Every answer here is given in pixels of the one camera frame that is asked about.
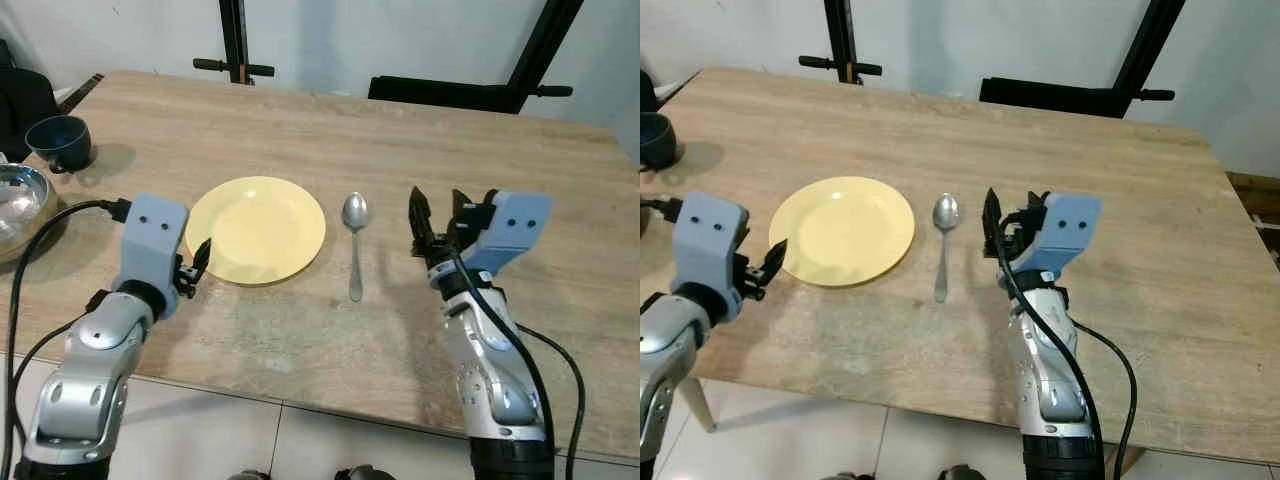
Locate shiny steel bowl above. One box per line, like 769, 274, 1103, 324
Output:
0, 163, 59, 264

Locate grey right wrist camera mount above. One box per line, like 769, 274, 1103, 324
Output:
455, 192, 554, 277
1020, 192, 1103, 282

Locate steel spoon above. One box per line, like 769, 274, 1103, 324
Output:
932, 193, 961, 304
342, 193, 371, 303

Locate light wooden table leg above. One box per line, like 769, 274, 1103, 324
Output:
1104, 445, 1147, 479
684, 378, 720, 434

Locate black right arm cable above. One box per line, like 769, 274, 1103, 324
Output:
994, 212, 1140, 480
445, 248, 587, 480

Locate yellow round plate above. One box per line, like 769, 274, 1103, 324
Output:
768, 176, 916, 289
185, 176, 327, 288

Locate dark blue cup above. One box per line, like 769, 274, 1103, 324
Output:
25, 115, 93, 175
640, 112, 679, 171

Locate black upright stand with handles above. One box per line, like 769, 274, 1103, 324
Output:
798, 0, 885, 87
193, 0, 276, 87

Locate brown wooden furniture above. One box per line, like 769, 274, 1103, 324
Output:
1224, 170, 1280, 263

